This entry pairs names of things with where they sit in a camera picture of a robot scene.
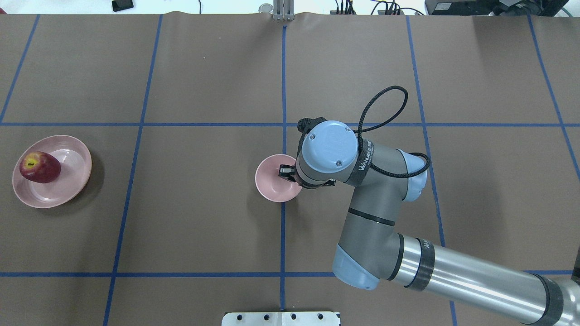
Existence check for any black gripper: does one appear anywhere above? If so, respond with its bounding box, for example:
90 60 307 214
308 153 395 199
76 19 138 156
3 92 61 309
278 166 336 190

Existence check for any pink bowl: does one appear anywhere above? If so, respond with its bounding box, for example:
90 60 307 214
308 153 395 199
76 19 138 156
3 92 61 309
254 154 302 203

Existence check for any red apple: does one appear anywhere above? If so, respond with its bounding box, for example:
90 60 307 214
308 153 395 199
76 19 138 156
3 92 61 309
19 151 61 184

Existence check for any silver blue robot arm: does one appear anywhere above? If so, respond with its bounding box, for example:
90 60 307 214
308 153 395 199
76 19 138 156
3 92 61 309
278 117 579 326

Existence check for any upper black usb hub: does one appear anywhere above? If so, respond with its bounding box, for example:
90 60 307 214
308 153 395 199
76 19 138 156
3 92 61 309
329 0 357 16

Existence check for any black usb hub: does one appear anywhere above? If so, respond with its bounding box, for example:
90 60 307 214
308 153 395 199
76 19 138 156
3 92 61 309
329 0 357 16
372 0 404 16

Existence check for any lower black usb hub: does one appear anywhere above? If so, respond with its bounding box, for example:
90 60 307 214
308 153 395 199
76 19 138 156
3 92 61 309
372 0 404 16

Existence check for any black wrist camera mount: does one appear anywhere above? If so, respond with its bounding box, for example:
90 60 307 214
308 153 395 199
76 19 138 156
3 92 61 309
297 117 327 134

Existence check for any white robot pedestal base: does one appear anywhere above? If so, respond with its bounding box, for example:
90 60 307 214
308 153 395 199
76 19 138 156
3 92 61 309
221 311 342 326

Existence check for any aluminium frame post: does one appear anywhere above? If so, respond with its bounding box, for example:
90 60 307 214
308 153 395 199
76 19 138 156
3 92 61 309
272 0 295 21

